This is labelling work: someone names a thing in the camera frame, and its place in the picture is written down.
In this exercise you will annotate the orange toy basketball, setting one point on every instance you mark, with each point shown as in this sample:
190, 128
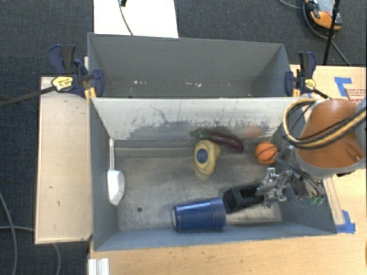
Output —
266, 153

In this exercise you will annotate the pale wood flat board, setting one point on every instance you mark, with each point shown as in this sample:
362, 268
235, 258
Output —
64, 165

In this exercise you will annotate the black hollow block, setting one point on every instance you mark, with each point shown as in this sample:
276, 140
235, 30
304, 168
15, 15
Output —
232, 200

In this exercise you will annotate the dark blue plastic cup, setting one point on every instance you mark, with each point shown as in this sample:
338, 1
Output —
200, 214

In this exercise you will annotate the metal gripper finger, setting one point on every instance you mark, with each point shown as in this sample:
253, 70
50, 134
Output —
274, 177
272, 197

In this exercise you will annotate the yellow and blue tape measure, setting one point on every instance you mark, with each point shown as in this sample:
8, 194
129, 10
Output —
204, 157

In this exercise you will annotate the purple toy eggplant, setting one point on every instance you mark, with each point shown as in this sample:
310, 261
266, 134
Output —
226, 140

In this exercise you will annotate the white plastic spoon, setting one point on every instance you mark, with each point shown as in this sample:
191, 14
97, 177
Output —
116, 186

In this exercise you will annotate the grey metal bin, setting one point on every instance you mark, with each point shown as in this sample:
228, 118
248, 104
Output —
183, 188

